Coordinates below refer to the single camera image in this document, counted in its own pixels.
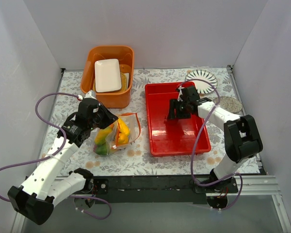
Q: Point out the yellow elongated mango toy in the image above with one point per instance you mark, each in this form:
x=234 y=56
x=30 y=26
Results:
x=123 y=128

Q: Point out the orange green mango toy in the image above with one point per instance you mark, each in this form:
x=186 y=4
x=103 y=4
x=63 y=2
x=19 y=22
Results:
x=101 y=150

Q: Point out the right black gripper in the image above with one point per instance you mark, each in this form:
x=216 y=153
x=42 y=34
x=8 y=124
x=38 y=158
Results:
x=178 y=109

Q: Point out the aluminium frame rail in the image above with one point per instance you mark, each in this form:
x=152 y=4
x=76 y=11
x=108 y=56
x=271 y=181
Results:
x=257 y=185

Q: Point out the speckled round coaster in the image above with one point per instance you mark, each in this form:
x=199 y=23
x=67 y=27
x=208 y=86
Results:
x=230 y=104

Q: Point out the yellow tray in bin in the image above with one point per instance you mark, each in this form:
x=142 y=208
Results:
x=116 y=84

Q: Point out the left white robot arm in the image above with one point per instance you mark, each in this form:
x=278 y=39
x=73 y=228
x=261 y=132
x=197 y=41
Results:
x=30 y=206

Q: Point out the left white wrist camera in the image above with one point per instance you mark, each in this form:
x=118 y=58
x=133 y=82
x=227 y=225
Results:
x=90 y=94

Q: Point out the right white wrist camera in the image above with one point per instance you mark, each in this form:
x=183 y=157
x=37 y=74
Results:
x=180 y=94

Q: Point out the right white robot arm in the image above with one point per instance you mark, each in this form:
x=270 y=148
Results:
x=241 y=136

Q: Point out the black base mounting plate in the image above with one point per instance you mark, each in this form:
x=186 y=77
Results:
x=153 y=189

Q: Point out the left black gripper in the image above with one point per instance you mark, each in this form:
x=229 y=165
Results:
x=106 y=116

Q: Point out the green yellow papaya toy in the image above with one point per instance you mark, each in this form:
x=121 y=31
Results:
x=100 y=138

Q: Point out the clear zip top bag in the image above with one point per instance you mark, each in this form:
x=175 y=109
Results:
x=132 y=121

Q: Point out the red plastic tray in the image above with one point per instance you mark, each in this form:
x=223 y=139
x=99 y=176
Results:
x=168 y=137

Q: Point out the white rectangular plate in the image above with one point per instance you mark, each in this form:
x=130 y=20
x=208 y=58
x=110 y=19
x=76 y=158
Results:
x=106 y=68

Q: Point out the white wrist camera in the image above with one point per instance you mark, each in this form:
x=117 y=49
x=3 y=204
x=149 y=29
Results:
x=90 y=94
x=180 y=94

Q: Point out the white striped round plate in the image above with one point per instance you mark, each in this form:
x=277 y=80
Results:
x=201 y=78

